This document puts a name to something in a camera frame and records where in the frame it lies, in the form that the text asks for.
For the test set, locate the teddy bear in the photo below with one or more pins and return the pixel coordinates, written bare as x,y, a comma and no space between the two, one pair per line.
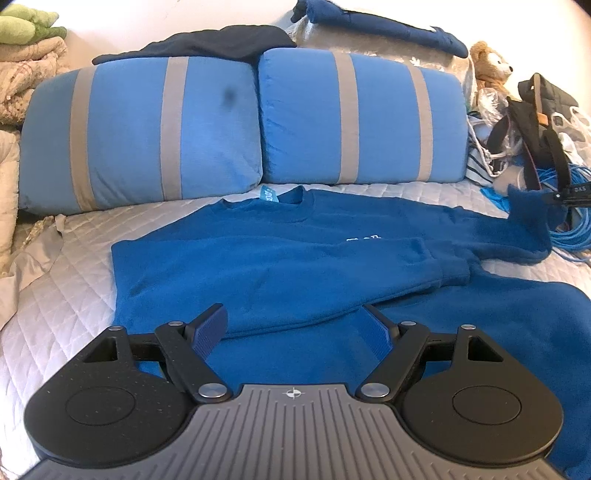
491,69

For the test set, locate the blue striped pillow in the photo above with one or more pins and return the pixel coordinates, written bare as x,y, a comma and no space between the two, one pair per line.
140,131
342,118

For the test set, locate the white quilted bed cover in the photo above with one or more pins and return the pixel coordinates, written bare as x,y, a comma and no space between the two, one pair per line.
64,309

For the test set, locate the green sheet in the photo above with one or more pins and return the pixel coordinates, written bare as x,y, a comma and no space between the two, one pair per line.
21,25

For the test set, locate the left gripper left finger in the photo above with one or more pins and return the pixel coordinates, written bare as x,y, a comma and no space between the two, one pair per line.
185,348

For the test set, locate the left blue striped pillow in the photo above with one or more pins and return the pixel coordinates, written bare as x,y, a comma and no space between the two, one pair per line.
140,131

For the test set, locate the blue fleece sweater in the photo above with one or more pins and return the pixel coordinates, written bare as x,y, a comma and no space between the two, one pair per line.
294,273

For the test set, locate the blue folded garment on bag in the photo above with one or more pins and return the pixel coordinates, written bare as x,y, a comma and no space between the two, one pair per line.
327,13

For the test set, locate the dark navy garment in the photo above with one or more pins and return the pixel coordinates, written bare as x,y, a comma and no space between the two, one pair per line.
242,43

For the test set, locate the right blue striped pillow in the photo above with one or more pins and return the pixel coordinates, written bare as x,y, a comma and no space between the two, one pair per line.
342,118

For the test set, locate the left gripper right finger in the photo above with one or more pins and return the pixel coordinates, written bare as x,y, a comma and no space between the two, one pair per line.
397,346

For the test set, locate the black backpack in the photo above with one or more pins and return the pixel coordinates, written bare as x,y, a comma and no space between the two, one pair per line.
531,116

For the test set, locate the beige comforter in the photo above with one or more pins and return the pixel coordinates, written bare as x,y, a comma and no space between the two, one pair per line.
23,69

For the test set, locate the striped cloth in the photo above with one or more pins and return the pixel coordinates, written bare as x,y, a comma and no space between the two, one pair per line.
483,166

